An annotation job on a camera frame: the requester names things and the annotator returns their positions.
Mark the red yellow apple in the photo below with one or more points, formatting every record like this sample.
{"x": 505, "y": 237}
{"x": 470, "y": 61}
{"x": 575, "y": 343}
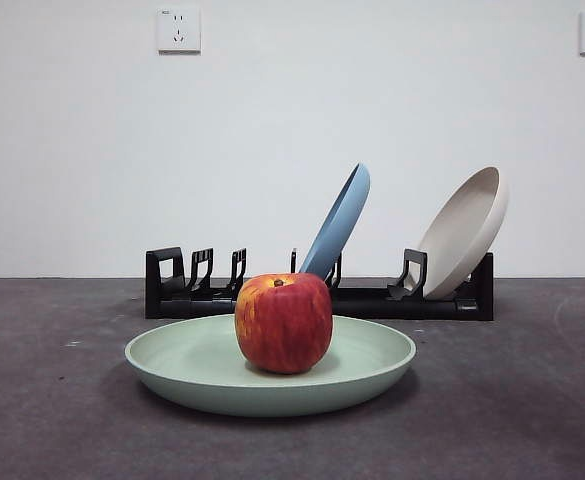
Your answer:
{"x": 284, "y": 325}

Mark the blue plate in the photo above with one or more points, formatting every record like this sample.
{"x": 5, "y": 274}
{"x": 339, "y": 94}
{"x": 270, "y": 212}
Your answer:
{"x": 342, "y": 220}

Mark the black plate rack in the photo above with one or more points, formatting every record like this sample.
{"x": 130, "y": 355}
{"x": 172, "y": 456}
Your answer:
{"x": 397, "y": 307}

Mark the beige plate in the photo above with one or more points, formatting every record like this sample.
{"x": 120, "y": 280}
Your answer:
{"x": 467, "y": 225}

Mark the green plate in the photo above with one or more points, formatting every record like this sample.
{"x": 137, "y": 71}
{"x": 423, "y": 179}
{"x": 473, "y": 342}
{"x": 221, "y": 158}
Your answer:
{"x": 372, "y": 365}

